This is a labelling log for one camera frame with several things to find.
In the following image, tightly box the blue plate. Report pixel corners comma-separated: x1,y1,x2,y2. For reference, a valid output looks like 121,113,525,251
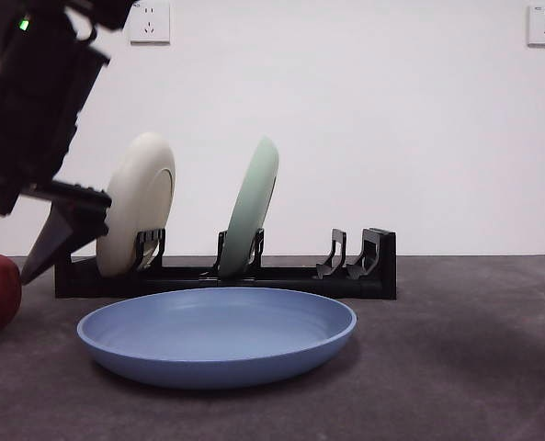
76,287,358,390

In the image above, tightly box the white plate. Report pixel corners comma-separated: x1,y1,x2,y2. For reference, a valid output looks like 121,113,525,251
96,131,177,278

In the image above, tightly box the green plate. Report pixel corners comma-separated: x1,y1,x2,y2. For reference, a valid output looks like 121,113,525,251
217,135,281,278

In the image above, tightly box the black plate rack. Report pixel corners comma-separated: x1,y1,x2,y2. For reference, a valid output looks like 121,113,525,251
53,227,398,302

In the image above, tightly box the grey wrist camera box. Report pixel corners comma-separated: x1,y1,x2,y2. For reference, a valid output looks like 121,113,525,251
72,39,112,70

